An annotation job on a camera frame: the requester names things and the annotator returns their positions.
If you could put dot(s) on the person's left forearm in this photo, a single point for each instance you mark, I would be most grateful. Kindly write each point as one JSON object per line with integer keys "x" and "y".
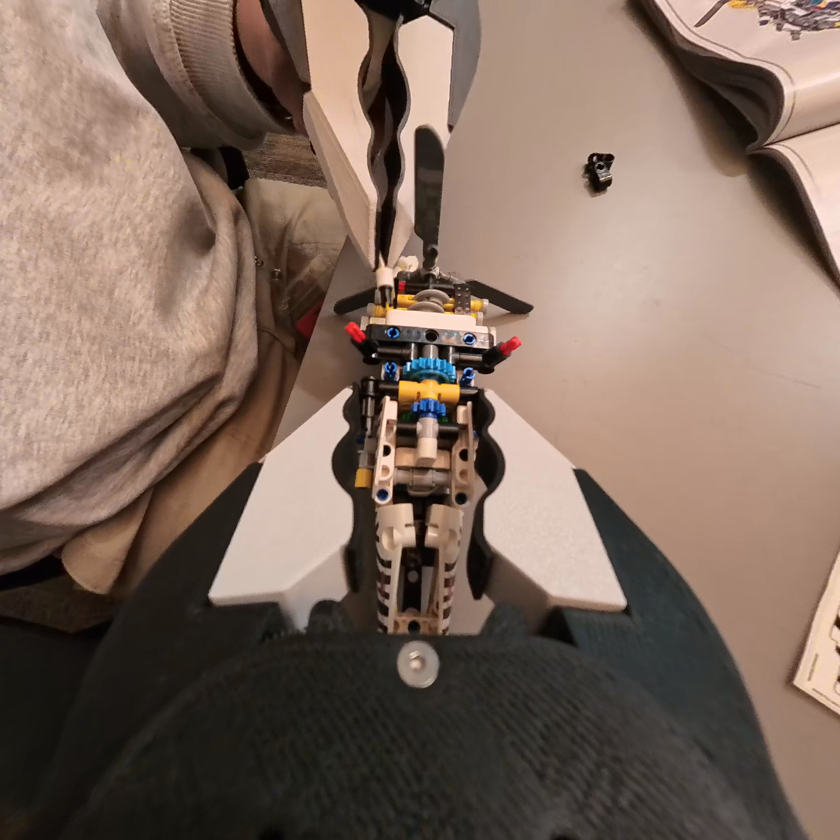
{"x": 98, "y": 229}

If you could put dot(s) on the open lego instruction booklet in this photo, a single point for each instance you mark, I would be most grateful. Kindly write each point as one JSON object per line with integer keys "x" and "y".
{"x": 774, "y": 79}

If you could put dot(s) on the person's left hand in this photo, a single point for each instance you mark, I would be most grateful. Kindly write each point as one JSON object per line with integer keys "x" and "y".
{"x": 262, "y": 72}

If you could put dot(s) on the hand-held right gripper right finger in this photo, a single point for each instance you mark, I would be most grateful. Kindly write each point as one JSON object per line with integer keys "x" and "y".
{"x": 551, "y": 531}

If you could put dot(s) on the lego plane model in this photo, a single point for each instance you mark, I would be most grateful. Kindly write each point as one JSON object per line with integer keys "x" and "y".
{"x": 426, "y": 394}

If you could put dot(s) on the zebra striped sticker sheet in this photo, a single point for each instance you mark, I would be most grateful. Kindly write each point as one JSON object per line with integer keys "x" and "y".
{"x": 823, "y": 649}

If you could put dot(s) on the brown striped fabric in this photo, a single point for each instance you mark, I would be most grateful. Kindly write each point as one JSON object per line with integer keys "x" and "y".
{"x": 285, "y": 161}

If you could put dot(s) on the small black lego piece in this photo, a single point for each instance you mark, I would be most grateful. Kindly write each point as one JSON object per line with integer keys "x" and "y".
{"x": 598, "y": 170}

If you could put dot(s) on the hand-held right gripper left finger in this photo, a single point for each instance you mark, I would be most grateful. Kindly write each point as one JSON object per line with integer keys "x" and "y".
{"x": 282, "y": 525}

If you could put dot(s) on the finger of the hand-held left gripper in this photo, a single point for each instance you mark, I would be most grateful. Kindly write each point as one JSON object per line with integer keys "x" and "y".
{"x": 430, "y": 72}
{"x": 334, "y": 131}

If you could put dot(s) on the small red object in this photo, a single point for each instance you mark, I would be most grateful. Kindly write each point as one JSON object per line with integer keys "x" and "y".
{"x": 306, "y": 325}

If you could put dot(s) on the small white lego piece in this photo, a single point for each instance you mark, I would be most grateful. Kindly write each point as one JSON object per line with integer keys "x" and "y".
{"x": 386, "y": 277}

